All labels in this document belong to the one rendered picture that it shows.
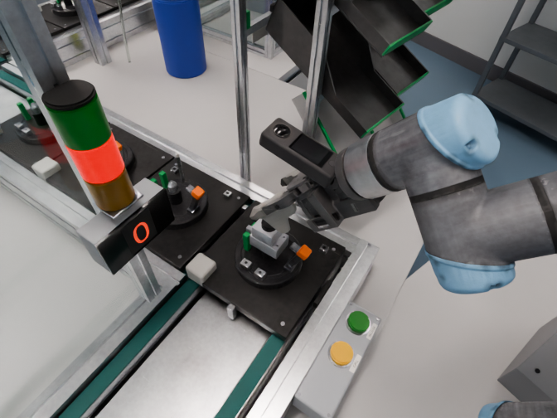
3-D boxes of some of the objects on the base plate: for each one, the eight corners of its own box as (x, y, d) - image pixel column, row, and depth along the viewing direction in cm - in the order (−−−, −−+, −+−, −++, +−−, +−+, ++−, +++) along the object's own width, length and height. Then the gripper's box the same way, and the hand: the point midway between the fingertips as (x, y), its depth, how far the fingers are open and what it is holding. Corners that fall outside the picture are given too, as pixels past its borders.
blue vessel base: (215, 66, 147) (207, -8, 127) (187, 83, 139) (175, 7, 118) (185, 54, 153) (173, -19, 132) (157, 70, 144) (140, -6, 123)
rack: (360, 153, 116) (471, -253, 55) (301, 230, 96) (369, -277, 35) (303, 128, 124) (345, -256, 62) (236, 195, 103) (200, -278, 42)
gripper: (359, 239, 44) (265, 256, 61) (404, 169, 53) (310, 202, 69) (317, 183, 42) (232, 217, 59) (370, 120, 51) (283, 166, 67)
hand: (267, 196), depth 63 cm, fingers open, 8 cm apart
